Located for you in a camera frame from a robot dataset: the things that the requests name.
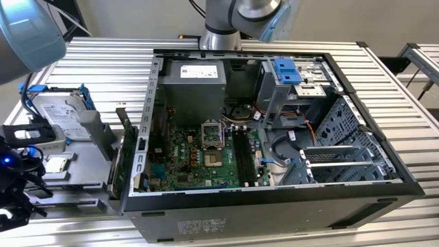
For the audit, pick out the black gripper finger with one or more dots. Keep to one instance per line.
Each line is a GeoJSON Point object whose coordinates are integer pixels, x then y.
{"type": "Point", "coordinates": [15, 218]}
{"type": "Point", "coordinates": [41, 189]}

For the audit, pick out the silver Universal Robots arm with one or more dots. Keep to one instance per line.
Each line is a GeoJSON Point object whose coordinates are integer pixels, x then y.
{"type": "Point", "coordinates": [31, 38]}

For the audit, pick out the black RAM slot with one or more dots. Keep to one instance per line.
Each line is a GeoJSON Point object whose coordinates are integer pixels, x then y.
{"type": "Point", "coordinates": [251, 157]}
{"type": "Point", "coordinates": [243, 157]}
{"type": "Point", "coordinates": [247, 157]}
{"type": "Point", "coordinates": [239, 157]}

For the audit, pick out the silver CPU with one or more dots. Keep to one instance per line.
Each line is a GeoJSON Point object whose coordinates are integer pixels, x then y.
{"type": "Point", "coordinates": [58, 164]}

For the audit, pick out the grey parts rack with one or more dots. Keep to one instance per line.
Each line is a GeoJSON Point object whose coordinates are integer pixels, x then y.
{"type": "Point", "coordinates": [86, 154]}

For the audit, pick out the hard disk in blue carrier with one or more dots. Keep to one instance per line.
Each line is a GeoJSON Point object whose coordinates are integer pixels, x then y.
{"type": "Point", "coordinates": [62, 113]}

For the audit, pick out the green graphics card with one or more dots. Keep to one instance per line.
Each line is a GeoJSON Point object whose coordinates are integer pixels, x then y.
{"type": "Point", "coordinates": [125, 154]}

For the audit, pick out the green motherboard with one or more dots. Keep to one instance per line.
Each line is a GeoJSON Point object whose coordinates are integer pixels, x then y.
{"type": "Point", "coordinates": [178, 154]}

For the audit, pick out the blue expansion slot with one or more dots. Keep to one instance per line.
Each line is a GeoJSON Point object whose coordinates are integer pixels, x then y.
{"type": "Point", "coordinates": [202, 187]}

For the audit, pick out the CPU socket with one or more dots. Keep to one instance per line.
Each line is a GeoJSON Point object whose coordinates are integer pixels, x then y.
{"type": "Point", "coordinates": [214, 158]}

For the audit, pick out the grey power supply unit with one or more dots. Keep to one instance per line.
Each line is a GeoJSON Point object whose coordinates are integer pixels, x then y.
{"type": "Point", "coordinates": [193, 97]}

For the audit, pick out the thin metal locking lever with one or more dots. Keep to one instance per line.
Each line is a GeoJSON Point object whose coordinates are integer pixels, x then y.
{"type": "Point", "coordinates": [223, 133]}

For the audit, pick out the black open PC case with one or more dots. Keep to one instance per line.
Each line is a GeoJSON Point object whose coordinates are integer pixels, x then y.
{"type": "Point", "coordinates": [241, 213]}

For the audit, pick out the round black internal speaker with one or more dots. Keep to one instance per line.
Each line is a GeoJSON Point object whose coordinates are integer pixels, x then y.
{"type": "Point", "coordinates": [241, 110]}

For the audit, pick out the black yellow clip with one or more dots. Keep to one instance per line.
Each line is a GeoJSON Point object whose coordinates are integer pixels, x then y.
{"type": "Point", "coordinates": [187, 36]}

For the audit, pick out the grey metal drive cage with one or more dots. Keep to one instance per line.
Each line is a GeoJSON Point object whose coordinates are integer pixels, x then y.
{"type": "Point", "coordinates": [274, 95]}

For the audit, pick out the blue plastic drive carrier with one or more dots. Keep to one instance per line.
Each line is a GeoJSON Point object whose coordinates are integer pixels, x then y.
{"type": "Point", "coordinates": [288, 70]}

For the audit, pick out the grey metal disk bay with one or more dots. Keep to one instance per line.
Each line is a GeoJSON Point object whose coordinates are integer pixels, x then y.
{"type": "Point", "coordinates": [340, 164]}

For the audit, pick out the black table end cap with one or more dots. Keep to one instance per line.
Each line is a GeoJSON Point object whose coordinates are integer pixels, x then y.
{"type": "Point", "coordinates": [362, 44]}

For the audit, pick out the black table connector bar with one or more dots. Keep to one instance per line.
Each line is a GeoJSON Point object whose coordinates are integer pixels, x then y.
{"type": "Point", "coordinates": [394, 63]}

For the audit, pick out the metal slat side table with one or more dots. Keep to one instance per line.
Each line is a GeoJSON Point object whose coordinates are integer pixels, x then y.
{"type": "Point", "coordinates": [425, 59]}

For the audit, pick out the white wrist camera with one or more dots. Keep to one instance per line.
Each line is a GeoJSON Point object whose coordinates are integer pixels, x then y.
{"type": "Point", "coordinates": [51, 141]}

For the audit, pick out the black upright post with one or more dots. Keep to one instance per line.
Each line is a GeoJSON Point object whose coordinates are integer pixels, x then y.
{"type": "Point", "coordinates": [77, 23]}

